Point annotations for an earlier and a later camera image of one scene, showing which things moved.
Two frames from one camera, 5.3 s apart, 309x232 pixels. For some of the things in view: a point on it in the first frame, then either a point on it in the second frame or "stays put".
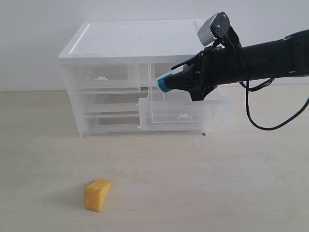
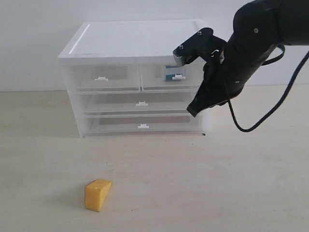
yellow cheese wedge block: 95,193 stays put
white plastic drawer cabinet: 111,69 stays put
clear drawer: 184,114 -> 171,77
